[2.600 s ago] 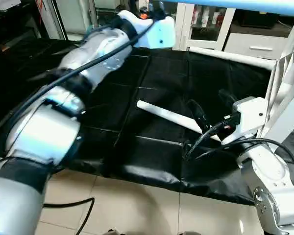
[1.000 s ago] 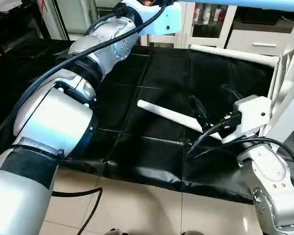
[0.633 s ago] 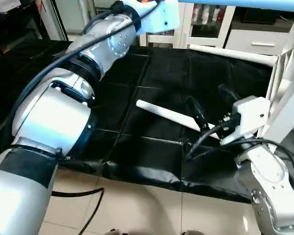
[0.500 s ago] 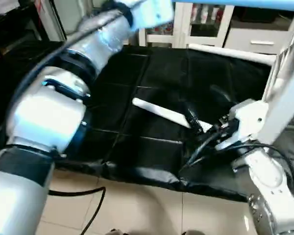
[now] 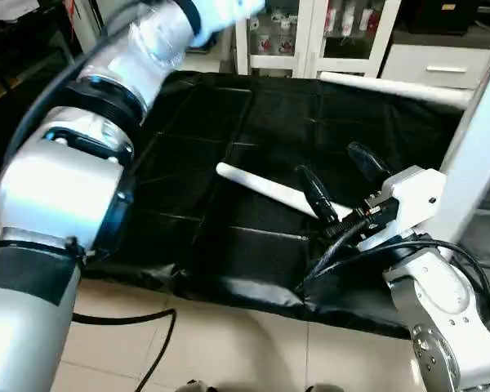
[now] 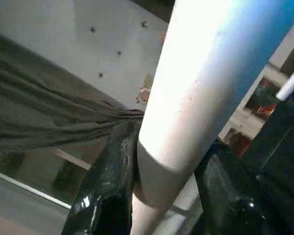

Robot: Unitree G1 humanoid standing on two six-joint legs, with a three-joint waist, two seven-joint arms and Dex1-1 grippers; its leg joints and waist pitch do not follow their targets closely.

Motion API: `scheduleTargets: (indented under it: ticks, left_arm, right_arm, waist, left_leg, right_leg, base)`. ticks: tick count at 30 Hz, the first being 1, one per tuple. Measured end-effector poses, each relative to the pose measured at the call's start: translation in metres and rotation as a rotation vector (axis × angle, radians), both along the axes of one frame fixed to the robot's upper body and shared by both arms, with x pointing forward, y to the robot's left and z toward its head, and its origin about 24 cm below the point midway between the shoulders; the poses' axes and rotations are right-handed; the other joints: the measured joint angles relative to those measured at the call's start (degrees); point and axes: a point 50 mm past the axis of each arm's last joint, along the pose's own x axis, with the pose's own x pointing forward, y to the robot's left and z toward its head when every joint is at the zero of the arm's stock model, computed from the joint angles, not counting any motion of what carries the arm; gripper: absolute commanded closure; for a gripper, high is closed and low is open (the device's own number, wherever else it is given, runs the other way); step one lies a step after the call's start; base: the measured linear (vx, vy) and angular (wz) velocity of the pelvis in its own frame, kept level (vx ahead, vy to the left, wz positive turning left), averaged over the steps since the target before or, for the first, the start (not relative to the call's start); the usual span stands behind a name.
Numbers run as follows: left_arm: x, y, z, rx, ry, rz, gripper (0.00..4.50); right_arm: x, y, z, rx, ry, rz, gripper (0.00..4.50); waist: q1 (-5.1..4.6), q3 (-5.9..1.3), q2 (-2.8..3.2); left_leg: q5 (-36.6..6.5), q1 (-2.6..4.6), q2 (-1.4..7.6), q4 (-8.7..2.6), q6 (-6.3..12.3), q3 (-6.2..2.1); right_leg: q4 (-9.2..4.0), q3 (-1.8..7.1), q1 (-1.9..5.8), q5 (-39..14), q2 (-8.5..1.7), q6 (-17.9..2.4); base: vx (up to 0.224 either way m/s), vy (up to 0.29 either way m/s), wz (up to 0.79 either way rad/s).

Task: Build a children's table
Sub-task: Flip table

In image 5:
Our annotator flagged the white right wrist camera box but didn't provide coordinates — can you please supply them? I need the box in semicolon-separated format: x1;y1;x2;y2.
355;166;447;251

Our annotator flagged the white plastic table leg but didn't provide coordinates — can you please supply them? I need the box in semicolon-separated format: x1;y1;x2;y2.
216;162;354;223
318;71;476;110

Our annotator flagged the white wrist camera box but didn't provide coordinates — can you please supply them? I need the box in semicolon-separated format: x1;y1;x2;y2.
198;0;266;27
355;166;447;251

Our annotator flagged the black work mat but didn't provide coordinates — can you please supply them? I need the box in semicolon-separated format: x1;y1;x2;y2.
82;69;490;340

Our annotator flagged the white glass-door cabinet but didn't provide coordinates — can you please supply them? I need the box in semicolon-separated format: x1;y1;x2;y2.
233;0;403;80

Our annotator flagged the white plastic table top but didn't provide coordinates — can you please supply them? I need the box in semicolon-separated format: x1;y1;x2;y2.
429;24;490;246

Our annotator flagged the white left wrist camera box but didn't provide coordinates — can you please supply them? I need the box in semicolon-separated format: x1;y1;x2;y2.
198;0;266;27

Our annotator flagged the white drawer unit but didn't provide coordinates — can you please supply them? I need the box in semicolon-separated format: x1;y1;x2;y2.
379;43;490;91

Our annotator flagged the black box with yellow label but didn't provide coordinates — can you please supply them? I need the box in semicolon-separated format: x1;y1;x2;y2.
408;0;490;35

